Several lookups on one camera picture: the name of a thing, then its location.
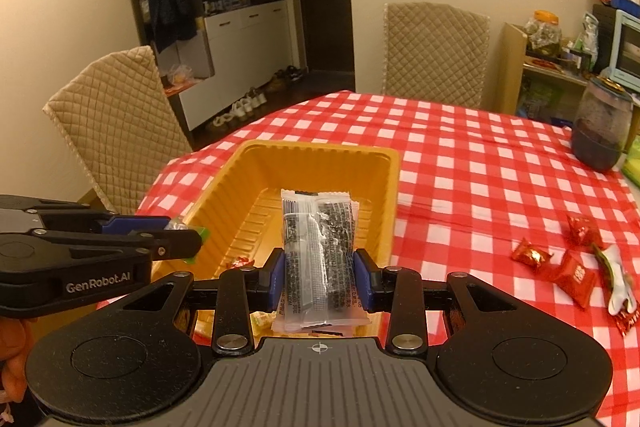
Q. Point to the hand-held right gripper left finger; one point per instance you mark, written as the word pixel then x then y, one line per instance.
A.
pixel 279 282

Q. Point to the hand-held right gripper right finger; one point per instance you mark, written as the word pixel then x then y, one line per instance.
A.
pixel 361 282

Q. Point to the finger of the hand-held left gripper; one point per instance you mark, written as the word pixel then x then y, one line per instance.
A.
pixel 170 243
pixel 135 223

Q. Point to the green snack packet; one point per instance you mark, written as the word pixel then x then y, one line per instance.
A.
pixel 204 234

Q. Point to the clear packet with dark snack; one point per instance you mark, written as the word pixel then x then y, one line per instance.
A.
pixel 320 237

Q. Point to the yellow plastic tray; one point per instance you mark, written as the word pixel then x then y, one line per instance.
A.
pixel 250 187

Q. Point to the red pillow snack packet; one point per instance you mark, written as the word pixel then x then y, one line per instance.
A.
pixel 575 278

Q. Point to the small red snack packet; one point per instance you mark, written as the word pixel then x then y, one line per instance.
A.
pixel 582 231
pixel 629 321
pixel 240 263

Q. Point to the beige quilted chair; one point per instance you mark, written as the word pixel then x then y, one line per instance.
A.
pixel 120 127
pixel 435 52

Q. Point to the clear plastic bag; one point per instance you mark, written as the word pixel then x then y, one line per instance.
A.
pixel 180 76

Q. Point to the red checked tablecloth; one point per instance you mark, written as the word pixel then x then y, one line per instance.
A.
pixel 475 167

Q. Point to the row of shoes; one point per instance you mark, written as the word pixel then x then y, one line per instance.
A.
pixel 250 99

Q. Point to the red twisted candy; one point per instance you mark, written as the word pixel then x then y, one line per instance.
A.
pixel 532 253

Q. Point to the white and dark cabinet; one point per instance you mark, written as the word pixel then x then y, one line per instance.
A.
pixel 235 37

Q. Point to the dark hanging jacket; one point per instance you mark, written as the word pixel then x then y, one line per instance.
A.
pixel 167 2

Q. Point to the beige quilted chair back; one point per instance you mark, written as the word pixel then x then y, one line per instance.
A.
pixel 435 52

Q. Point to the white green snack wrapper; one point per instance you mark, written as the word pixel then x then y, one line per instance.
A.
pixel 617 277

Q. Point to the dark wooden door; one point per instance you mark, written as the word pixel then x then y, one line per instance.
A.
pixel 322 17

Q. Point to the dark glass jar orange lid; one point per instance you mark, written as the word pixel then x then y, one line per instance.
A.
pixel 600 127

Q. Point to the green tissue pack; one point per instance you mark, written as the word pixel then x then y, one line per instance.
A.
pixel 632 169

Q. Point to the clear plastic jar orange lid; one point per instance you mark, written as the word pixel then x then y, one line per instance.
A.
pixel 542 34

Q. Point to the green white bag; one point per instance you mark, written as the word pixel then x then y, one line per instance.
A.
pixel 587 37

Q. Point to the light blue toaster oven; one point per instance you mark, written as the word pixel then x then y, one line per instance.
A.
pixel 627 52

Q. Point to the blue plastic basket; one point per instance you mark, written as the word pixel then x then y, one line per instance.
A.
pixel 622 2

